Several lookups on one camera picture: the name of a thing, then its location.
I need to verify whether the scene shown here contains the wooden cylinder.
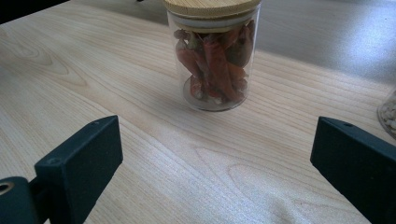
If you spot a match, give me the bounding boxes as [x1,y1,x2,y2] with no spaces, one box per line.
[376,90,396,140]
[162,0,262,113]

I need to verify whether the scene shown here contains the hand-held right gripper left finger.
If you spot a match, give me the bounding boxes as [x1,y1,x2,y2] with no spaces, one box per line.
[33,115,124,224]

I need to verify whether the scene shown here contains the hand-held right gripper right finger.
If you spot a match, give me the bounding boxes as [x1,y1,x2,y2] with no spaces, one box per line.
[309,116,396,224]

